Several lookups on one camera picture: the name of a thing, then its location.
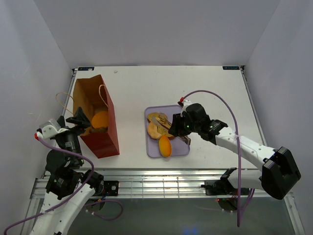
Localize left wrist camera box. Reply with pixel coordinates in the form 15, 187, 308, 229
35, 118, 68, 140

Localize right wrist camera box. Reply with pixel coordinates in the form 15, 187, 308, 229
178, 97, 193, 116

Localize right blue corner label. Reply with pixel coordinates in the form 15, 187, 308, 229
222, 66, 240, 71

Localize brown seeded bread slice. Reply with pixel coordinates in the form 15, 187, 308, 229
157, 123, 175, 140

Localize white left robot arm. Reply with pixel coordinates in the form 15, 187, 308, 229
31, 107, 104, 235

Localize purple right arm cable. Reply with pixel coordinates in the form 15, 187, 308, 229
183, 90, 255, 227

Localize pale curved bread roll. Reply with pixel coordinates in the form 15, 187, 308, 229
147, 122, 162, 140

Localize small orange oval bun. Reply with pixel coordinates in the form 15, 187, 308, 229
158, 135, 172, 158

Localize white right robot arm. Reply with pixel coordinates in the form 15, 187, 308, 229
169, 103, 301, 200

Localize left blue corner label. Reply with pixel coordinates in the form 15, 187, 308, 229
77, 67, 94, 71

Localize large orange bread loaf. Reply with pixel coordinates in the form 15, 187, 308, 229
91, 111, 109, 129

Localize red paper bag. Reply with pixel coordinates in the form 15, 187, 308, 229
67, 75, 120, 159

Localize aluminium table frame rail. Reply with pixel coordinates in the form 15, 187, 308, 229
31, 168, 260, 199

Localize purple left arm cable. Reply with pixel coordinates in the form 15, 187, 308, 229
2, 137, 124, 235

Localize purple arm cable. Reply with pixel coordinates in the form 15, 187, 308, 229
183, 90, 255, 227
2, 137, 124, 235

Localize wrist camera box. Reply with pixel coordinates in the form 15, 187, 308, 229
178, 97, 193, 116
35, 118, 68, 140

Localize lilac plastic tray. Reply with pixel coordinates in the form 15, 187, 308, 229
144, 105, 190, 158

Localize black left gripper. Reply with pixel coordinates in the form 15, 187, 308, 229
57, 106, 91, 165

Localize blue corner label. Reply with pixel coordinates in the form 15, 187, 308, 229
222, 66, 240, 71
77, 67, 94, 71

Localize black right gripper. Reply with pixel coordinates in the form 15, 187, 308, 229
168, 113, 200, 138

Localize metal kitchen tongs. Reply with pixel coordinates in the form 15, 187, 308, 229
152, 113, 191, 146

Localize dark brown bread chunk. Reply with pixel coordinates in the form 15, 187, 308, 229
89, 127, 108, 133

